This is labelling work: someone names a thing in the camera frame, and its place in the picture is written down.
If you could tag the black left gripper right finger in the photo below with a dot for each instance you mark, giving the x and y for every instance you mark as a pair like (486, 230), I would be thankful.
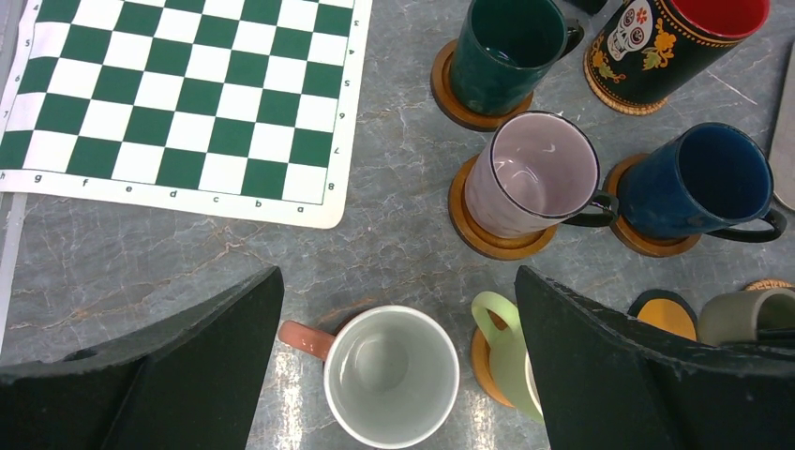
(609, 381)

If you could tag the dark green mug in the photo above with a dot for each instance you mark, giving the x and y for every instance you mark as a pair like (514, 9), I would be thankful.
(505, 48)

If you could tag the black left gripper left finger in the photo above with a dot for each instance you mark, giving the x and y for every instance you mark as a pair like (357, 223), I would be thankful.
(190, 381)

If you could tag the woven rattan coaster far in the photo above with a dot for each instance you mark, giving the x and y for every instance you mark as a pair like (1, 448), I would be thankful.
(614, 104)

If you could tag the green white chessboard mat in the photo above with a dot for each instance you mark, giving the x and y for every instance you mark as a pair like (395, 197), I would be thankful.
(235, 109)

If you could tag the brown grooved wooden coaster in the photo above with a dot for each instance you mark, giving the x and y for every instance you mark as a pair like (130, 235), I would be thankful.
(447, 102)

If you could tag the cream cup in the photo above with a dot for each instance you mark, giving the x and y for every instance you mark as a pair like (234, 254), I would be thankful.
(510, 362)

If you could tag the woven rattan coaster near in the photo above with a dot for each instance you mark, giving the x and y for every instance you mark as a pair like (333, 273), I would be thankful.
(767, 284)

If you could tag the dark blue mug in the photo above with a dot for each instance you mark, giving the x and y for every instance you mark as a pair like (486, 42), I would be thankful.
(712, 179)

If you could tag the small grey cup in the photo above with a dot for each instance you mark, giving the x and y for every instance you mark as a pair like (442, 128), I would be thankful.
(740, 316)

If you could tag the lilac cup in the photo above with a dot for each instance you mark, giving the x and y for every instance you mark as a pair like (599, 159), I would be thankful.
(538, 170)

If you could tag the black handheld microphone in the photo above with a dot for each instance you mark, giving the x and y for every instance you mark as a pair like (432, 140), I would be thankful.
(590, 7)

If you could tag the reddish brown grooved coaster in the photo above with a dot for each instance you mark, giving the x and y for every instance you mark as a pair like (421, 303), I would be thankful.
(640, 243)

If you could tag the light brown grooved coaster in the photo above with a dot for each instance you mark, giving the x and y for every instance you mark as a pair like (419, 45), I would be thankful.
(483, 242)

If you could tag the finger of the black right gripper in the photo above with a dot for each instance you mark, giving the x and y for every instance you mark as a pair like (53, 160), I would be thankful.
(776, 338)

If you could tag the orange black felt coaster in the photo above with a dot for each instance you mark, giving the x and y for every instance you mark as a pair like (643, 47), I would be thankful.
(667, 311)

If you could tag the metal serving tray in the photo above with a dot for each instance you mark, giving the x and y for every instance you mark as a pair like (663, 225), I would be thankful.
(781, 154)

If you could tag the woven rattan coaster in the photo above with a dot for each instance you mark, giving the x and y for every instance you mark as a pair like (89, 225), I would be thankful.
(767, 284)
(614, 104)

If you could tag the salmon pink white mug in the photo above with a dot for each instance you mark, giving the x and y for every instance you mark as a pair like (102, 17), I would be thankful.
(390, 374)

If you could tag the light orange wooden coaster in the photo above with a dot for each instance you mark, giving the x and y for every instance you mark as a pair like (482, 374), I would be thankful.
(480, 359)

